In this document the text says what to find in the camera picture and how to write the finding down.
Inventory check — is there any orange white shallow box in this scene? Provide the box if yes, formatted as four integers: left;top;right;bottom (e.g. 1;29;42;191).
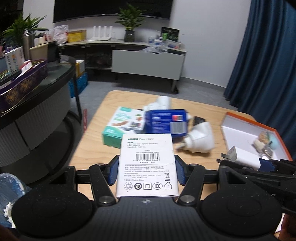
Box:
220;112;292;161

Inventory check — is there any purple patterned tray box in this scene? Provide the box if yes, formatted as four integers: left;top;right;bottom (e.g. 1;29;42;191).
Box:
1;60;48;113

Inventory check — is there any white plastic bag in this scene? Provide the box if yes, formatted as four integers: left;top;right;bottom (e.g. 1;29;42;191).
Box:
47;25;69;45

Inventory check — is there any white round plug adapter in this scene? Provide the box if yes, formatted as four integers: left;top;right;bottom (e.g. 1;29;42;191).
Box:
143;96;171;111

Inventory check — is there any blue plastic case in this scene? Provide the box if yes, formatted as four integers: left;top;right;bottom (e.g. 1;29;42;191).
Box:
145;109;188;138

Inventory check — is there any green adhesive bandage box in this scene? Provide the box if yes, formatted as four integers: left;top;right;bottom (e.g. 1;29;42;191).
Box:
102;106;145;148

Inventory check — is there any blue lined waste bin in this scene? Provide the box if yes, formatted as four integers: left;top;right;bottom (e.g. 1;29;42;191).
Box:
0;173;31;228

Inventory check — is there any black ugreen charger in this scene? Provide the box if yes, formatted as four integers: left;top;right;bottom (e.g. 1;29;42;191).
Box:
192;116;206;127

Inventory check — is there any clear glass refill bottle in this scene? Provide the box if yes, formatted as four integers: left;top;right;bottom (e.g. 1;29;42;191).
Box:
252;139;273;160

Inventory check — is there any light wooden table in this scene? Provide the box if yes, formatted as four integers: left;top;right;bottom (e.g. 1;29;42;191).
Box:
69;90;287;232

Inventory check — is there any white wifi router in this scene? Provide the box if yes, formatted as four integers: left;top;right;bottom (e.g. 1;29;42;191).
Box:
89;26;113;41

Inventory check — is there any steel thermos bottle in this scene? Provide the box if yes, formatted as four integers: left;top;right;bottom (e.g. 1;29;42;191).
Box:
23;31;35;60

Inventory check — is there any small white usb charger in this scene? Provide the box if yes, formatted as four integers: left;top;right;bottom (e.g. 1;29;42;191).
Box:
217;146;261;171

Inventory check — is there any dark blue curtain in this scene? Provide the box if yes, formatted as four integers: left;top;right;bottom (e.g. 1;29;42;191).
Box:
224;1;295;160

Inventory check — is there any potted green plant on console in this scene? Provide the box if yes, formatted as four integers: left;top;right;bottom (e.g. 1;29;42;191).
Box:
116;3;144;43

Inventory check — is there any large white travel adapter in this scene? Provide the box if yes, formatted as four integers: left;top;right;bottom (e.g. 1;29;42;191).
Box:
177;122;215;153

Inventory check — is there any beige paper cup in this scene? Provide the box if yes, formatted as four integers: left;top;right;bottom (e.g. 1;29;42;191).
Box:
29;43;48;61

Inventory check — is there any white cardboard carton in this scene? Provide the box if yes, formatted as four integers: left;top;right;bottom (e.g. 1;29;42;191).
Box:
75;60;85;78

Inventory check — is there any potted plant beside table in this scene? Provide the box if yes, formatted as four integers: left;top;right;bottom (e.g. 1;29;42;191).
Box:
1;13;48;47

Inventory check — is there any wall mounted black television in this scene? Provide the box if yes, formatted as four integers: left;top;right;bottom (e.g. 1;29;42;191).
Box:
53;0;173;23

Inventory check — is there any white tv console cabinet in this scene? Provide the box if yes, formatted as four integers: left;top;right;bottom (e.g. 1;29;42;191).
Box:
59;40;187;94

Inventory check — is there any yellow cardboard box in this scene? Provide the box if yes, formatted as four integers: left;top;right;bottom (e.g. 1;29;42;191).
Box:
68;30;87;43

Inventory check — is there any light blue toothpick jar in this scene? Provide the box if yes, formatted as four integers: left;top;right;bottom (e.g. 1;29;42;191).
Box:
258;131;279;150

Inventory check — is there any person's right hand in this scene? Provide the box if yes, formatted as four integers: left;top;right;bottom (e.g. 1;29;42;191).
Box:
278;214;296;240

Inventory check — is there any black green product box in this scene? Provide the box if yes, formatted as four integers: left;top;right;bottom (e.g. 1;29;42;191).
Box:
161;27;180;42

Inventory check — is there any white power adapter box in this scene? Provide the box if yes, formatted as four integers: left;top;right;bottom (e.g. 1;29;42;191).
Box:
116;133;179;198

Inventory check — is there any white medicine box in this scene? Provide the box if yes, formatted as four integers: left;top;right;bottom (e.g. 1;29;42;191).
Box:
4;47;25;73

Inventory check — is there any round black side table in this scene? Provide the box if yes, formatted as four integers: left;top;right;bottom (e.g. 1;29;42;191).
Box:
1;56;82;183

